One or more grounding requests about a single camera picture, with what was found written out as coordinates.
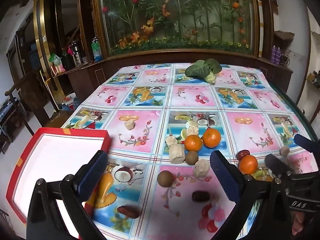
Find beige snack chunk edge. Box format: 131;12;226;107
279;145;290;157

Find orange tangerine front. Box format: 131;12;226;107
238;155;258;174

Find orange tangerine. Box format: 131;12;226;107
184;134;203;152
202;128;221;148
238;155;258;174

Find dark red date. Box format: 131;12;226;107
117;205;140;219
236;150;250;161
191;191;210;203

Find dark red date front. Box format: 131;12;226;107
117;205;140;219

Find brown round fruit back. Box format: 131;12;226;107
185;151;199;165

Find brown round fruit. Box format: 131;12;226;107
185;151;199;165
157;171;174;187

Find brown round fruit front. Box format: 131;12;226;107
157;171;174;187

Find beige snack chunk large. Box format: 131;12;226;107
169;144;185;164

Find beige snack chunk small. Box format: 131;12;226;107
165;135;178;147

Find person's right hand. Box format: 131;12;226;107
291;211;305;236

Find red shallow box tray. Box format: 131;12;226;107
6;127;111;224

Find colourful fruit pattern tablecloth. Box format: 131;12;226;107
64;63;318;239

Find purple spray bottles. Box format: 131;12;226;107
271;46;281;65

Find dark wooden chair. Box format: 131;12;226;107
4;71;73;136

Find dark wooden low cabinet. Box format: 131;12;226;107
58;49;293;101

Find green leafy vegetable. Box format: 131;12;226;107
184;58;222;85

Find black thermos flask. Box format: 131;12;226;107
71;40;83;66

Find green label plastic bottle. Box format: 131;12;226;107
91;37;103;62

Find flower and bamboo glass display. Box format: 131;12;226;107
98;0;254;56

